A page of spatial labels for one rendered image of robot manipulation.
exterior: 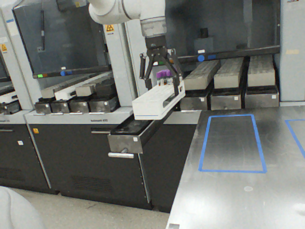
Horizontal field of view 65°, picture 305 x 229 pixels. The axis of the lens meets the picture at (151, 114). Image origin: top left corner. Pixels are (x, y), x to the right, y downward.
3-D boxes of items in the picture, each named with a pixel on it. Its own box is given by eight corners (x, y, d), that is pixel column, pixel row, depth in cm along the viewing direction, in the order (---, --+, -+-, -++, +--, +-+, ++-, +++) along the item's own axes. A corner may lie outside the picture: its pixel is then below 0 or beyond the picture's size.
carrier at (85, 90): (94, 95, 151) (91, 85, 149) (92, 96, 149) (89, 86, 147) (79, 96, 156) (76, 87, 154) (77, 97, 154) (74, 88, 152)
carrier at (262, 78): (275, 84, 110) (275, 71, 108) (275, 85, 108) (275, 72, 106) (247, 86, 115) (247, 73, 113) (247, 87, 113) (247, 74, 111)
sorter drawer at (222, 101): (226, 77, 174) (226, 65, 171) (247, 76, 168) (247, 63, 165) (209, 114, 112) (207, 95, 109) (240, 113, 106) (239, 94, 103)
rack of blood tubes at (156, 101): (164, 95, 108) (162, 82, 106) (185, 94, 104) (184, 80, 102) (134, 119, 82) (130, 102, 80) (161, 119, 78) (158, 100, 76)
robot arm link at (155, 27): (159, 16, 79) (162, 36, 81) (168, 16, 87) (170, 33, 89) (135, 21, 83) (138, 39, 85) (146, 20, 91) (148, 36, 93)
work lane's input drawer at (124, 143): (167, 97, 150) (166, 83, 147) (189, 96, 144) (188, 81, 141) (104, 158, 88) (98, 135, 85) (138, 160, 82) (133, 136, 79)
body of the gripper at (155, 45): (139, 38, 85) (144, 64, 88) (162, 35, 82) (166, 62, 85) (148, 36, 92) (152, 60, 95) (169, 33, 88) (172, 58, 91)
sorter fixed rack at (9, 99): (32, 93, 205) (30, 86, 203) (41, 92, 201) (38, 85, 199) (0, 104, 180) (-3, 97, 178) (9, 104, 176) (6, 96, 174)
